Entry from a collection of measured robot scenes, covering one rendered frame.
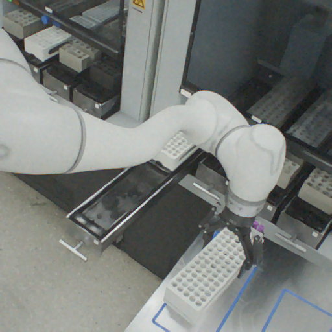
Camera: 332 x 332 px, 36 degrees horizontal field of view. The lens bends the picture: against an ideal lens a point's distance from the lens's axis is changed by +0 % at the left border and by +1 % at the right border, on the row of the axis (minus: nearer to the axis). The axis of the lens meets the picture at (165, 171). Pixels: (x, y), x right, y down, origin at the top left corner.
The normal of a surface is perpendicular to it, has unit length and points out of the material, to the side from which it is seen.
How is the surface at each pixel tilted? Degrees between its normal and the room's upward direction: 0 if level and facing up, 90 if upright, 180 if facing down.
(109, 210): 0
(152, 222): 90
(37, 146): 72
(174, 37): 90
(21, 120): 43
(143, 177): 0
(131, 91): 90
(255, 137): 18
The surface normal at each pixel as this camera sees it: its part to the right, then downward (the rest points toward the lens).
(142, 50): -0.59, 0.50
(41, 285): 0.13, -0.71
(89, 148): 0.79, 0.22
